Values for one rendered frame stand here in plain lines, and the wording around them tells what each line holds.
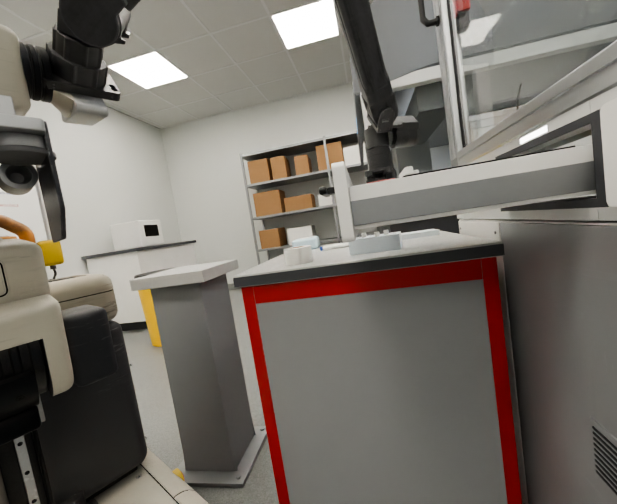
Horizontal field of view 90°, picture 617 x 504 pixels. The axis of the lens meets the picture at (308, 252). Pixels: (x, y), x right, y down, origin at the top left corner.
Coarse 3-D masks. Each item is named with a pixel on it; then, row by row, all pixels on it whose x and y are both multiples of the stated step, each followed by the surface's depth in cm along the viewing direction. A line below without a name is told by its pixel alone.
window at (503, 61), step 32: (448, 0) 83; (480, 0) 64; (512, 0) 53; (544, 0) 45; (576, 0) 39; (608, 0) 34; (480, 32) 67; (512, 32) 54; (544, 32) 46; (576, 32) 40; (608, 32) 35; (480, 64) 69; (512, 64) 56; (544, 64) 47; (576, 64) 40; (480, 96) 71; (512, 96) 57; (480, 128) 73
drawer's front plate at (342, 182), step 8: (336, 168) 41; (344, 168) 41; (336, 176) 42; (344, 176) 41; (336, 184) 42; (344, 184) 41; (352, 184) 69; (336, 192) 42; (344, 192) 42; (336, 200) 42; (344, 200) 42; (344, 208) 42; (344, 216) 42; (344, 224) 42; (352, 224) 42; (344, 232) 42; (352, 232) 42; (344, 240) 42; (352, 240) 42
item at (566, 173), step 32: (512, 160) 39; (544, 160) 39; (576, 160) 38; (352, 192) 43; (384, 192) 42; (416, 192) 41; (448, 192) 41; (480, 192) 40; (512, 192) 39; (544, 192) 39; (576, 192) 38; (384, 224) 43
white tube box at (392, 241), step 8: (392, 232) 81; (400, 232) 79; (360, 240) 76; (368, 240) 75; (376, 240) 75; (384, 240) 74; (392, 240) 73; (400, 240) 75; (352, 248) 77; (360, 248) 76; (368, 248) 76; (376, 248) 75; (384, 248) 74; (392, 248) 74; (400, 248) 73
